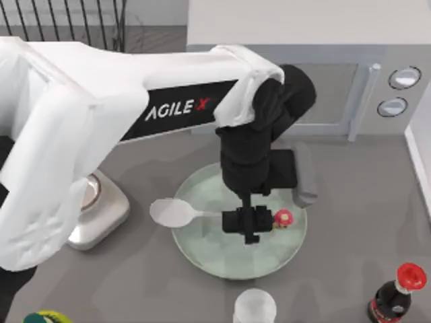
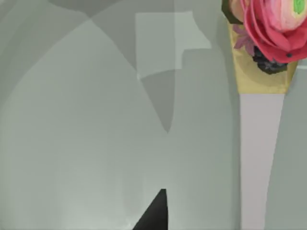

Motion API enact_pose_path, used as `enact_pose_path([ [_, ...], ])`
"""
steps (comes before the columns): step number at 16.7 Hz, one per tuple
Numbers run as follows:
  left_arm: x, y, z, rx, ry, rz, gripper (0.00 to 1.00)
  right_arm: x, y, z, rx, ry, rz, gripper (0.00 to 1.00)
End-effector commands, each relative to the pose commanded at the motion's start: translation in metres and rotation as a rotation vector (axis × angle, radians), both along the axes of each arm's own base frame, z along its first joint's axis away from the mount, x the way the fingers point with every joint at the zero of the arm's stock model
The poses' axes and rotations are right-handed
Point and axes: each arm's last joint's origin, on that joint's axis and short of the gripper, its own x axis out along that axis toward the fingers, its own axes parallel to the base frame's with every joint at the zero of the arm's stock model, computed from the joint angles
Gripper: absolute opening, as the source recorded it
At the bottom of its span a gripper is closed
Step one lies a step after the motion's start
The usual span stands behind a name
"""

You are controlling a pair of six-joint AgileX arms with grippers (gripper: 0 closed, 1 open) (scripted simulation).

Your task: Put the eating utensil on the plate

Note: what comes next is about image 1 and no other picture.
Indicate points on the white spoon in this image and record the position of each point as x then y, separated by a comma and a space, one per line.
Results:
168, 212

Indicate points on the pale green glass plate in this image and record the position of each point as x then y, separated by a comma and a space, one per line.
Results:
235, 255

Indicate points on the red mushroom toy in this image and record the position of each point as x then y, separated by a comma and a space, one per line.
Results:
283, 217

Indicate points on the pale grey rounded box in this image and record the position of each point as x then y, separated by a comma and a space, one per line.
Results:
306, 175

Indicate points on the translucent white cup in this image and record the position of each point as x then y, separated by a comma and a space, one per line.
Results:
255, 306

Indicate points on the microwave oven door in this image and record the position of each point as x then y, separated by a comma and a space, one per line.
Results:
333, 97

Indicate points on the white kitchen scale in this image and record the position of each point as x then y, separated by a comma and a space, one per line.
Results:
111, 208

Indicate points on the dark bottle with red cap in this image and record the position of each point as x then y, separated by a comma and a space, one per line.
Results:
387, 299

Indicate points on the pale microwave oven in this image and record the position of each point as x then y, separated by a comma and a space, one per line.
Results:
303, 27

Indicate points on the grey microwave knob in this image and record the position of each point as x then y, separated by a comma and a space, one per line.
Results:
405, 77
392, 107

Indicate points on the black metal railing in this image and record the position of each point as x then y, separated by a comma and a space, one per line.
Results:
118, 33

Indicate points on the green and yellow can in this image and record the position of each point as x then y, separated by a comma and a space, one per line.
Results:
47, 318

